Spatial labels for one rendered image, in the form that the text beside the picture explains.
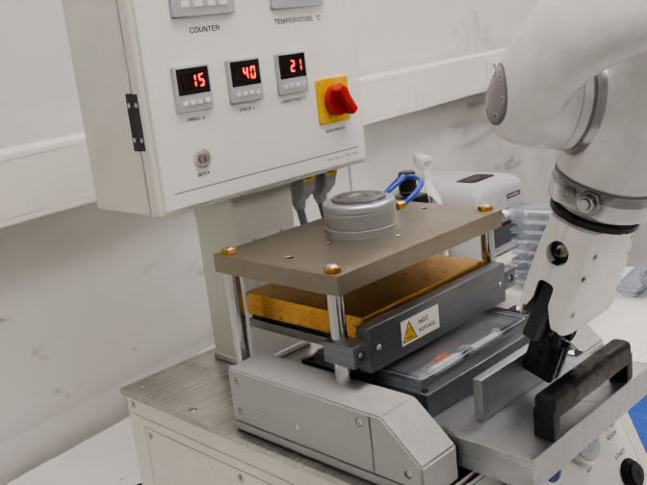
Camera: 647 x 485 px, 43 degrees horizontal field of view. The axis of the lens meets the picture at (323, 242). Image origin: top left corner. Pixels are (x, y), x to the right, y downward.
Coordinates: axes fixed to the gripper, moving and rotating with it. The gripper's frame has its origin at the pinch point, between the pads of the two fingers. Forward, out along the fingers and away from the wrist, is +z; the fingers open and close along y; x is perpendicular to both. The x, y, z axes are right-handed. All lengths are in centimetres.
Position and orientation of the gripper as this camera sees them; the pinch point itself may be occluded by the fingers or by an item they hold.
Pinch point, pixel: (545, 355)
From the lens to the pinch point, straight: 80.7
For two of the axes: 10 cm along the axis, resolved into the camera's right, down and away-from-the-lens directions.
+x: -7.1, -4.3, 5.7
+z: -1.4, 8.7, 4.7
